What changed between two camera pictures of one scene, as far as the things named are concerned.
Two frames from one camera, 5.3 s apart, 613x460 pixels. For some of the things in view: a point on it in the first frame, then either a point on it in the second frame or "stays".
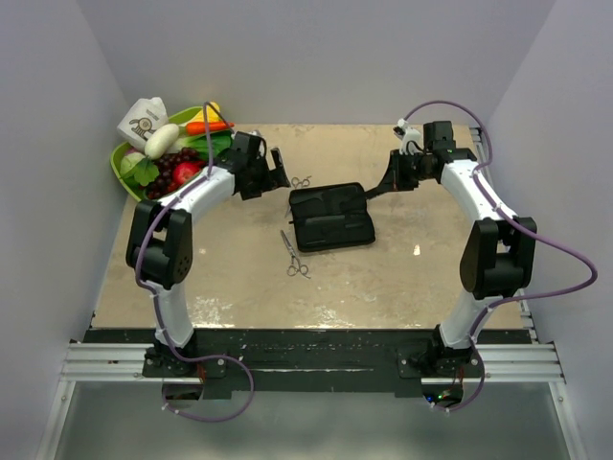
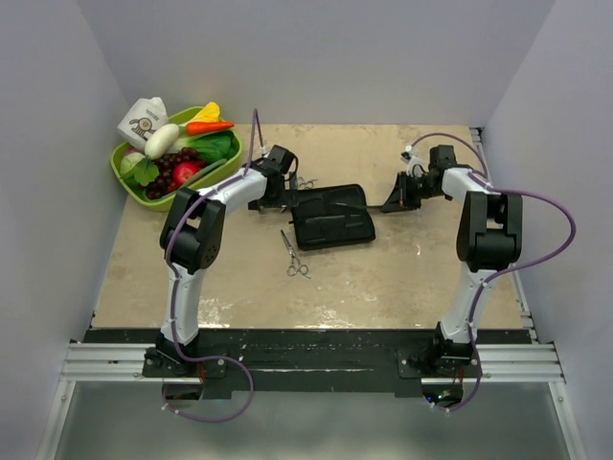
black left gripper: x=252 y=192 -> x=288 y=198
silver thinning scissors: x=295 y=266 stays
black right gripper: x=394 y=179 -> x=399 y=199
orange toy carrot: x=199 y=127 stays
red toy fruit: x=184 y=171 stays
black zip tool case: x=329 y=217 stays
